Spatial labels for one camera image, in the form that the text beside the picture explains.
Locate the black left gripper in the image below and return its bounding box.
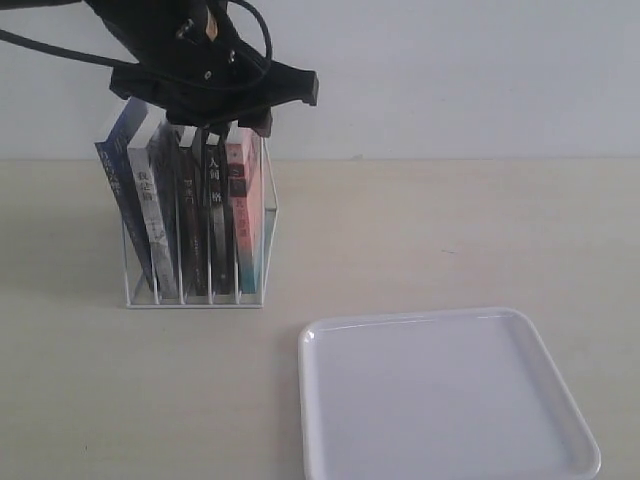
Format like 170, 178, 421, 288
89, 1, 320, 138

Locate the blue moon cover book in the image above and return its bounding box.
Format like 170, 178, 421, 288
94, 97, 154, 289

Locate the pink teal spine book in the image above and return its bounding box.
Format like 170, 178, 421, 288
225, 123, 262, 294

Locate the black spine book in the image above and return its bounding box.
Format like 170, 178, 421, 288
205, 133, 234, 295

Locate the dark brown spine book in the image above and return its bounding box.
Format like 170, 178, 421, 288
178, 126, 208, 296

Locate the white grey spine book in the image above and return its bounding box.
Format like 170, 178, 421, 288
127, 107, 178, 299

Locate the white square plastic tray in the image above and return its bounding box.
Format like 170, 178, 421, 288
298, 307, 602, 479

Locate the white wire book rack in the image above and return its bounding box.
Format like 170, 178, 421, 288
123, 130, 278, 309

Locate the black cable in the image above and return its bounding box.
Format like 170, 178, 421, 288
0, 0, 275, 96

